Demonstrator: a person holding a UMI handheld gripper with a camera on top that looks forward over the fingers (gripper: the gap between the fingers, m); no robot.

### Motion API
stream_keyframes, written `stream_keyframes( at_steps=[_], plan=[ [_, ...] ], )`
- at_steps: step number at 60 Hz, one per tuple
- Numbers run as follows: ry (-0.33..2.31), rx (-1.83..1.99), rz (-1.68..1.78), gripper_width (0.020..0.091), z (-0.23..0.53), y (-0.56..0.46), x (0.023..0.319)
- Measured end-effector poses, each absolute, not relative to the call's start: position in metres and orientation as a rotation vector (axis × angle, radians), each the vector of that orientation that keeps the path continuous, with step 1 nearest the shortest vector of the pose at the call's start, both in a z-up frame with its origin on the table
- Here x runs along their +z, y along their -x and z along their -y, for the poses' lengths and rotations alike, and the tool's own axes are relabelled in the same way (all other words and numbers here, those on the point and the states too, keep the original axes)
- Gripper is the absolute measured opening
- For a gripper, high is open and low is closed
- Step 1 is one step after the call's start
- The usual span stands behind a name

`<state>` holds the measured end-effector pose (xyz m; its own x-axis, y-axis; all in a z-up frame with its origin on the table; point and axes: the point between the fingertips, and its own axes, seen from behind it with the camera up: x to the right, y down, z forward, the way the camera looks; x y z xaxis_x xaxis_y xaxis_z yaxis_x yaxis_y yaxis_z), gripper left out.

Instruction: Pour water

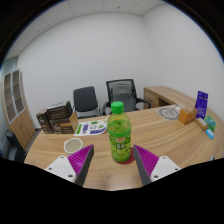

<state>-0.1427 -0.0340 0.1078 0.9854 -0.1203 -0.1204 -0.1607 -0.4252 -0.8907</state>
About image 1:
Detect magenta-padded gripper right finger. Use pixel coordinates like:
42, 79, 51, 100
132, 144, 181, 186

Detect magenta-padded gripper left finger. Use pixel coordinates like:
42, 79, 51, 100
44, 144, 95, 187

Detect green drink bottle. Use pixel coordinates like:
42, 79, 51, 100
106, 100, 133, 164

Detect white and brown mug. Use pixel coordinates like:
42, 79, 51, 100
63, 137, 84, 155

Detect brown printed cardboard box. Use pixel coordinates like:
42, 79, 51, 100
49, 112, 80, 135

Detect printed paper sheet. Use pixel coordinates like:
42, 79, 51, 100
73, 117, 110, 137

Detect dark brown cardboard box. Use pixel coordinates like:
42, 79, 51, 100
35, 107, 52, 135

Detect small orange box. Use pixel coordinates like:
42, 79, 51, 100
177, 106, 199, 126

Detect black leather sofa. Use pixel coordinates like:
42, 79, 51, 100
0, 131, 27, 163

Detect small tan box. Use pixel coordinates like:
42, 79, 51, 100
194, 117, 210, 131

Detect small blue packet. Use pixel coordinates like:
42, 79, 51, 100
204, 128, 216, 140

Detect wooden side desk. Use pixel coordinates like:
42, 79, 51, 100
142, 85, 198, 110

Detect black mesh office chair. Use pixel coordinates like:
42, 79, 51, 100
101, 78, 152, 116

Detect purple standing card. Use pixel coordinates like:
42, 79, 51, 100
194, 90, 210, 120

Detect wooden shelf cabinet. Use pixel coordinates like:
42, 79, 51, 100
1, 68, 36, 152

